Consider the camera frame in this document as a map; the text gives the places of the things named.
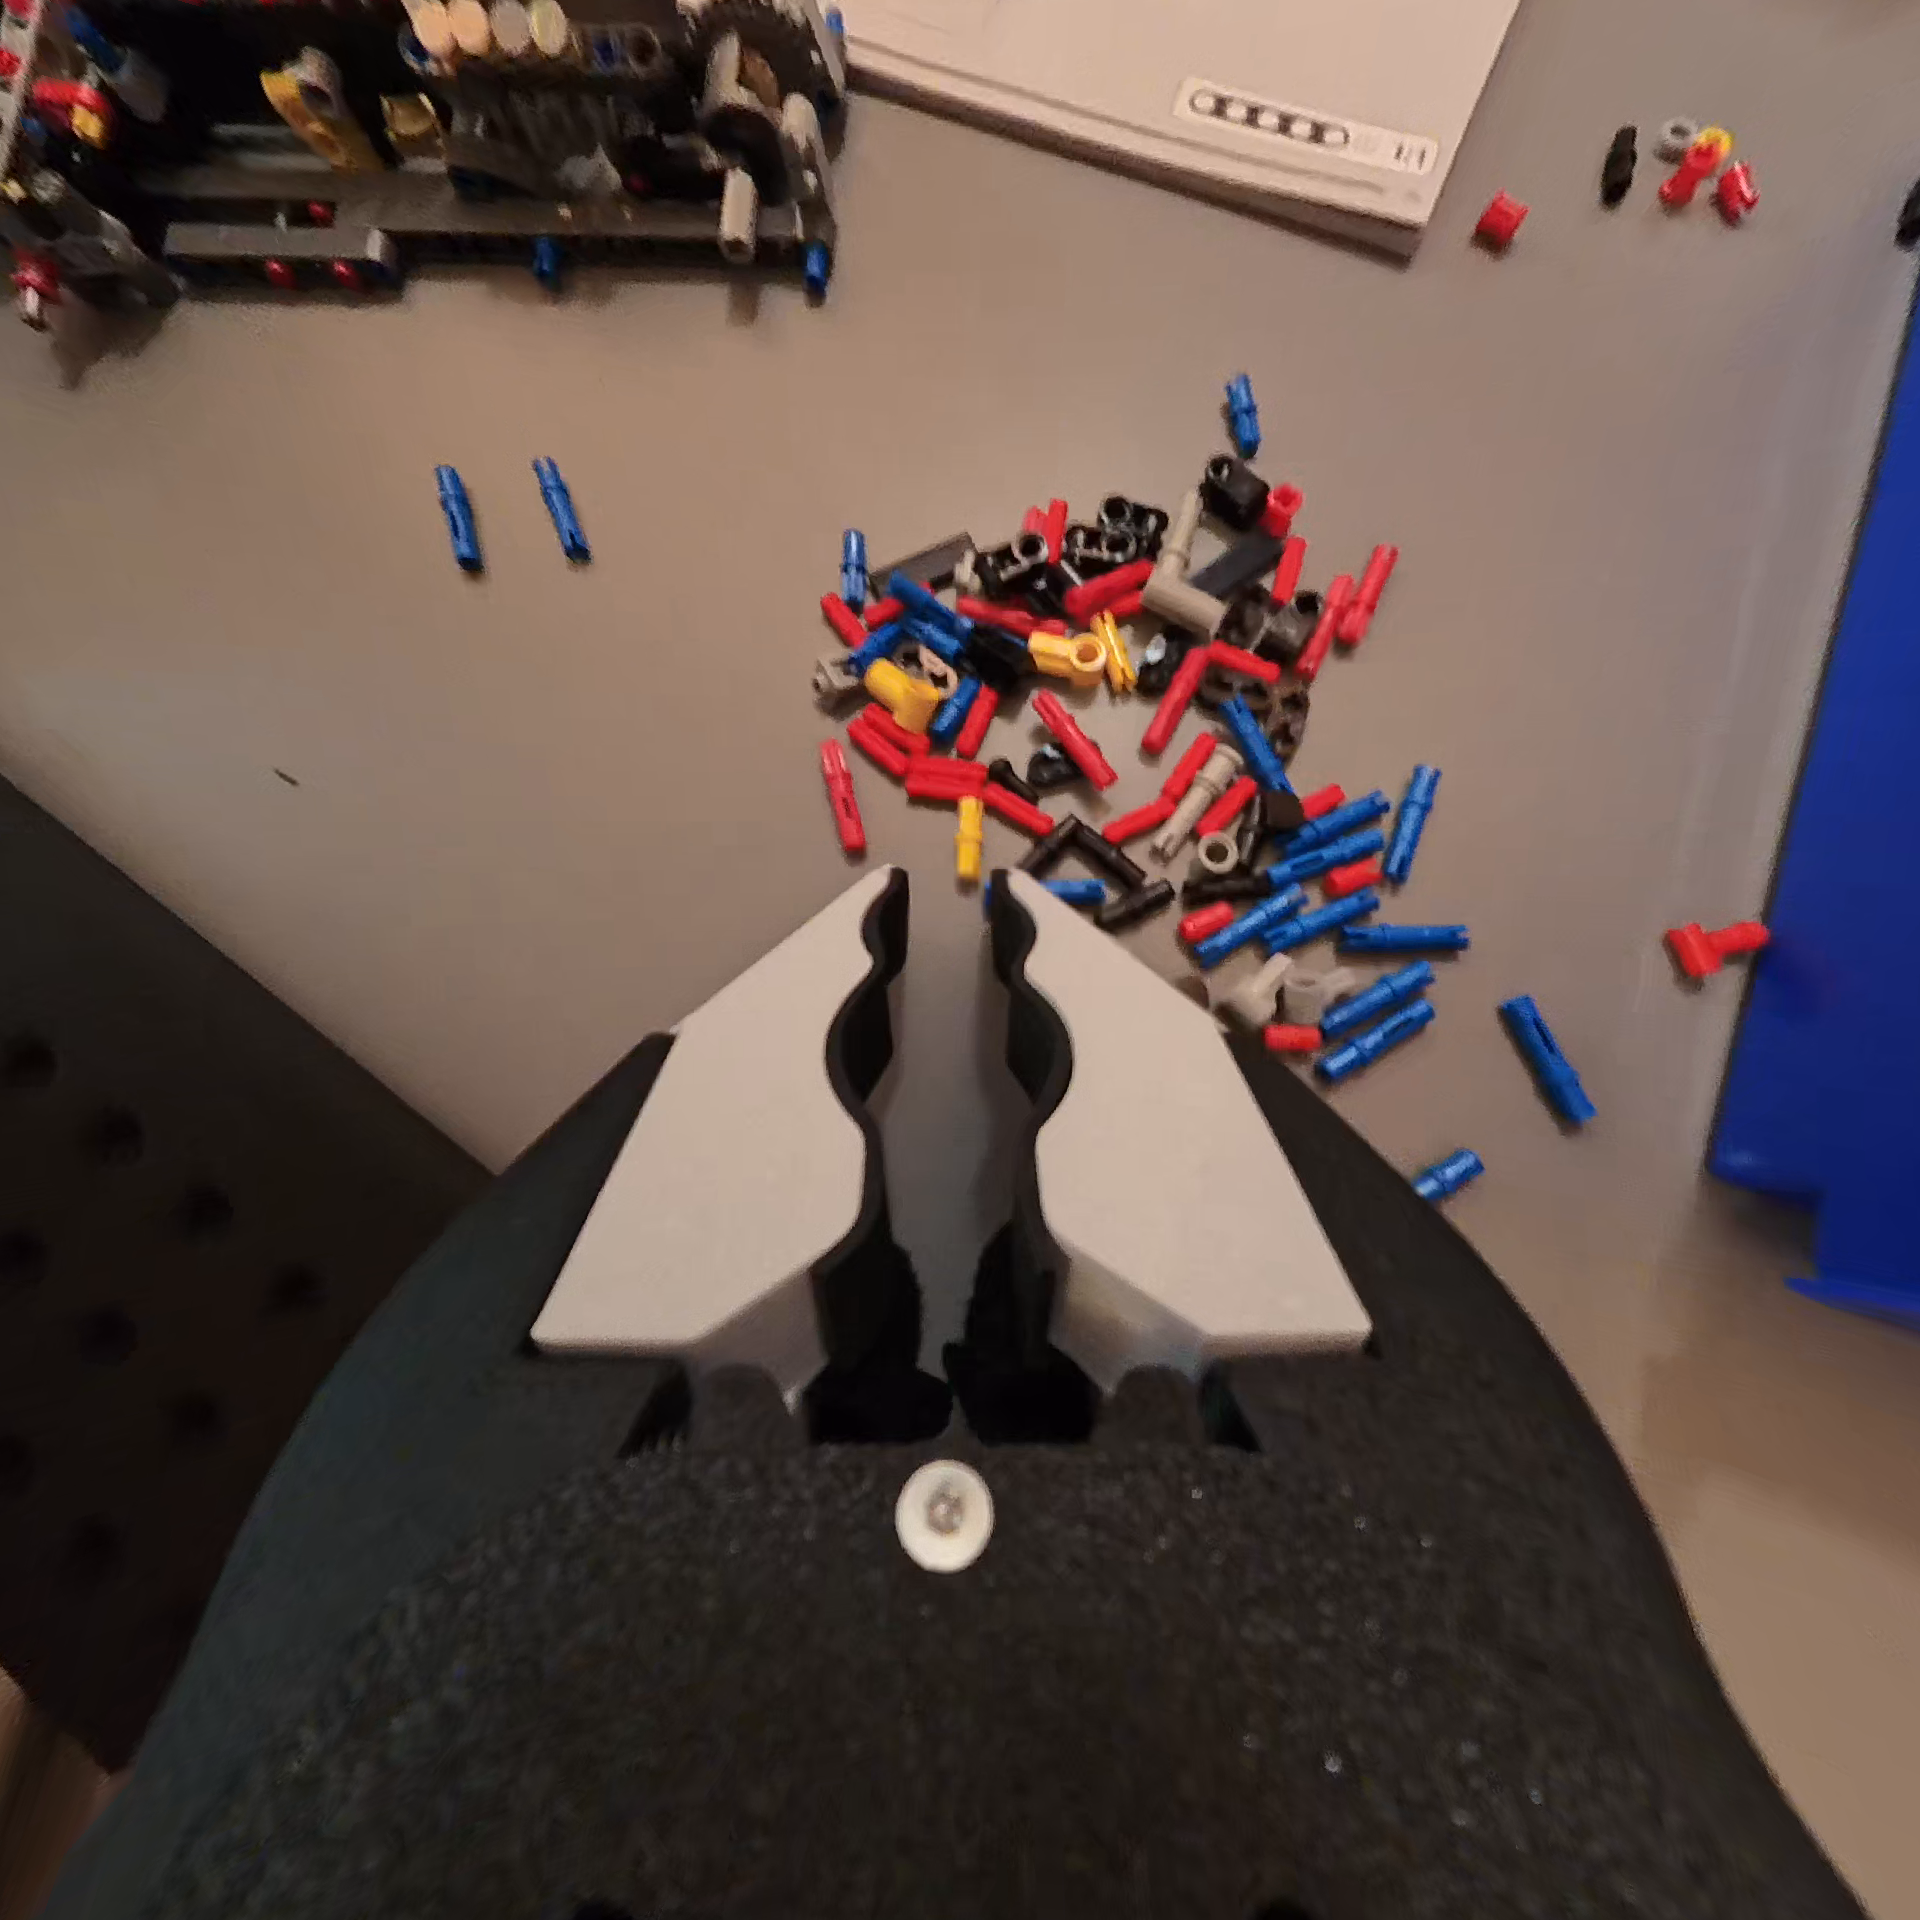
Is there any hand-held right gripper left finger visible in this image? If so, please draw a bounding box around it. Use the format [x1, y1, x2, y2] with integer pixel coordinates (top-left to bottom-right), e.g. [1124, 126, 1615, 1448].
[532, 865, 913, 1417]

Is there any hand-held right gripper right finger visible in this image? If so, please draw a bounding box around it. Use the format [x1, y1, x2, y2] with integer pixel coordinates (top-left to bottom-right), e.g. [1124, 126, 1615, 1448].
[986, 865, 1375, 1417]

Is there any pile of mixed lego pieces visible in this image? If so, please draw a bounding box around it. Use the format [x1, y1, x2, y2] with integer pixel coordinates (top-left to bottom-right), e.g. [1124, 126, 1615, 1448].
[815, 451, 1473, 1084]

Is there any long lego chassis assembly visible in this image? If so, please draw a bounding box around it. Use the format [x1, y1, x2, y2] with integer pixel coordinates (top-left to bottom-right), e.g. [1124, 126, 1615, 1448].
[0, 0, 849, 339]

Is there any lego instruction sheet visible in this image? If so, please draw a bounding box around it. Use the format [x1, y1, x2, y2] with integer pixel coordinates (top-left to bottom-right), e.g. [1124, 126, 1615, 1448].
[832, 0, 1524, 264]

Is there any small red yellow lego cluster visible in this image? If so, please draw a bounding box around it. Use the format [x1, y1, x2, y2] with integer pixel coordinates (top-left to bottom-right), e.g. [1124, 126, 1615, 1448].
[1596, 116, 1759, 226]

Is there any black perforated panel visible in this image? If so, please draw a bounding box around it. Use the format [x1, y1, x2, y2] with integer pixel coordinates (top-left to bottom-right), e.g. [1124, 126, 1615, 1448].
[0, 772, 496, 1771]

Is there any blue plastic bin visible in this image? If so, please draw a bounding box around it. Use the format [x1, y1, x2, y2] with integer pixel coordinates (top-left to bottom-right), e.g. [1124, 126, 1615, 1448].
[1707, 284, 1920, 1328]

